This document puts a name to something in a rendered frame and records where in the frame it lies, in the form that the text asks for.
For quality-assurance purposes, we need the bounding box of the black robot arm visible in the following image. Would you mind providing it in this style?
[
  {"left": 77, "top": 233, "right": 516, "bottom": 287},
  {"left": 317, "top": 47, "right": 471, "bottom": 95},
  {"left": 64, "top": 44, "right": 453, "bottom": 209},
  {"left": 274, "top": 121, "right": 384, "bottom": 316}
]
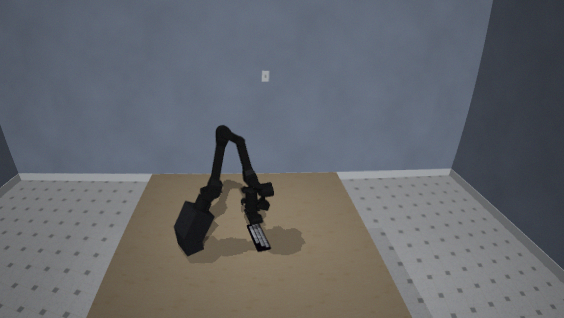
[{"left": 193, "top": 125, "right": 274, "bottom": 214}]

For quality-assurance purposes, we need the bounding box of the black keyboard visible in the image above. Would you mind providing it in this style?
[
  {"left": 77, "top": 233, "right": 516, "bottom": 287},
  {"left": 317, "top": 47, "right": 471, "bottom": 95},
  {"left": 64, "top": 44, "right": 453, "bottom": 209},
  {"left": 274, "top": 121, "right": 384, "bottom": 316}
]
[{"left": 247, "top": 224, "right": 271, "bottom": 252}]

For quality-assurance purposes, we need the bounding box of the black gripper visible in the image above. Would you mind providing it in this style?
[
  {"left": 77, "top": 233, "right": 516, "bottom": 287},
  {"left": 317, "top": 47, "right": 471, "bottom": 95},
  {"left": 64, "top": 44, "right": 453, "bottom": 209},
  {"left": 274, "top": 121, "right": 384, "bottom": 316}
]
[{"left": 241, "top": 198, "right": 263, "bottom": 225}]

